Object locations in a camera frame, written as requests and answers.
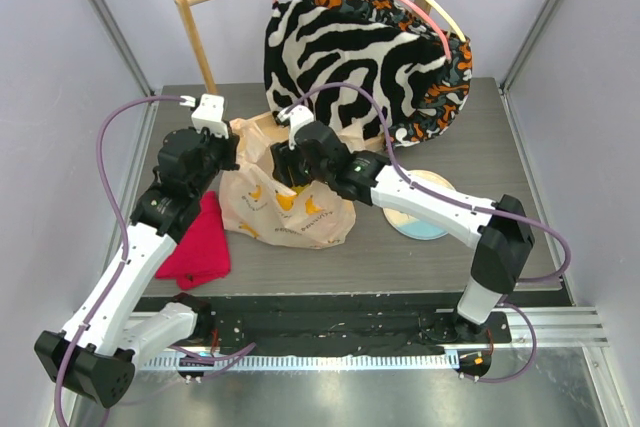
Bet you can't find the banana print plastic bag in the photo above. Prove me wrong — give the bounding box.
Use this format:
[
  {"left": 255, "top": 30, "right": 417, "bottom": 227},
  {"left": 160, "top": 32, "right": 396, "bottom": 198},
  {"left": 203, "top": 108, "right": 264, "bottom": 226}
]
[{"left": 218, "top": 113, "right": 356, "bottom": 249}]

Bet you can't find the green starfruit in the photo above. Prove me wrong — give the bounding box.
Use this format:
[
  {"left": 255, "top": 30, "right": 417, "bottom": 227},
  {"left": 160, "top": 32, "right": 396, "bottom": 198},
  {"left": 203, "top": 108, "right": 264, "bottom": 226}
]
[{"left": 292, "top": 184, "right": 312, "bottom": 195}]

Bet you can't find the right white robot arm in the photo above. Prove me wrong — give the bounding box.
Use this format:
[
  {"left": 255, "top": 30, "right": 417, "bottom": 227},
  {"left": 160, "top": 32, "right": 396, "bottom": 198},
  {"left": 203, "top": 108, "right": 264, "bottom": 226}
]
[{"left": 271, "top": 117, "right": 535, "bottom": 342}]

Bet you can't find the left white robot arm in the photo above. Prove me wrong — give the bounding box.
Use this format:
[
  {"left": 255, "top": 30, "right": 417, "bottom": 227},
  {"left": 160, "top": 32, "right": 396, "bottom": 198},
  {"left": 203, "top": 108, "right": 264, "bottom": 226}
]
[{"left": 34, "top": 122, "right": 239, "bottom": 409}]

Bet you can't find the zebra print garment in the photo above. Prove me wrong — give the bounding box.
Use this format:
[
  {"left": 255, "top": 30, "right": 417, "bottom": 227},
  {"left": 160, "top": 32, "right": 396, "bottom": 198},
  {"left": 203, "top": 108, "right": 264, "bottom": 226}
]
[{"left": 264, "top": 0, "right": 446, "bottom": 139}]

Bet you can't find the red cloth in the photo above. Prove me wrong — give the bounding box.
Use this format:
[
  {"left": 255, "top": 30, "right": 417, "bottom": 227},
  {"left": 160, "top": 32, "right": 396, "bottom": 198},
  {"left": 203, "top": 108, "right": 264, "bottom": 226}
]
[{"left": 154, "top": 191, "right": 231, "bottom": 291}]

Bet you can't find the fruit plate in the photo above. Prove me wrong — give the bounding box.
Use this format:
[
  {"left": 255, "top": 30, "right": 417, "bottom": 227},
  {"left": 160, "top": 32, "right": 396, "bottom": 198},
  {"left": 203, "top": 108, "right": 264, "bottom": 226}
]
[{"left": 383, "top": 170, "right": 455, "bottom": 241}]

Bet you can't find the orange camouflage garment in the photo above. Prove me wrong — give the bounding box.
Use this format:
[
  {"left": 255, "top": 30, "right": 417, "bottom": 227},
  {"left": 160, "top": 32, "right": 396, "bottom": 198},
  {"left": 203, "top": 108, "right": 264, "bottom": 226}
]
[{"left": 309, "top": 0, "right": 473, "bottom": 147}]

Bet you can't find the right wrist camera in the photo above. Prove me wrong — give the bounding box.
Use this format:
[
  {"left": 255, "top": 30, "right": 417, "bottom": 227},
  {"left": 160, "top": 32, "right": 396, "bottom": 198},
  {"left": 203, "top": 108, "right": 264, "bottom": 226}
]
[{"left": 276, "top": 105, "right": 315, "bottom": 150}]

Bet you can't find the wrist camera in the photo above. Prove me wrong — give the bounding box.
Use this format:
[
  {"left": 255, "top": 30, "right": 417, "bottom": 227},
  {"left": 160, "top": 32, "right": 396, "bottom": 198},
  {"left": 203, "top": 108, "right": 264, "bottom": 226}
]
[
  {"left": 180, "top": 94, "right": 230, "bottom": 139},
  {"left": 276, "top": 105, "right": 315, "bottom": 150}
]

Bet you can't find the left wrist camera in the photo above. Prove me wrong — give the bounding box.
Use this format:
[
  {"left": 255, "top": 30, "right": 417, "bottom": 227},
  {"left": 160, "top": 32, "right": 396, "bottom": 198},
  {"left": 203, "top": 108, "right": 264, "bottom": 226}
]
[{"left": 180, "top": 94, "right": 230, "bottom": 139}]

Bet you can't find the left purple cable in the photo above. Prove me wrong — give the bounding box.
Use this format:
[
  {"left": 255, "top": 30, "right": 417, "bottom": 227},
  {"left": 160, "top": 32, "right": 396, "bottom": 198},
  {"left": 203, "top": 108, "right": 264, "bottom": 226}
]
[{"left": 53, "top": 94, "right": 256, "bottom": 427}]

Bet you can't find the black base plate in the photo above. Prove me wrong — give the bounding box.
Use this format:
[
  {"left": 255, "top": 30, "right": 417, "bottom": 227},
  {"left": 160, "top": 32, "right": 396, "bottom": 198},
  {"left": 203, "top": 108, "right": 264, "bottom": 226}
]
[{"left": 179, "top": 293, "right": 512, "bottom": 357}]

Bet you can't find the slotted cable duct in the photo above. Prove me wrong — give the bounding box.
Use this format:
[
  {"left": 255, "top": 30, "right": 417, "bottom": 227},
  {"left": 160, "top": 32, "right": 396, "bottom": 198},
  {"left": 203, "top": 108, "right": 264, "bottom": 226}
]
[{"left": 142, "top": 350, "right": 459, "bottom": 374}]

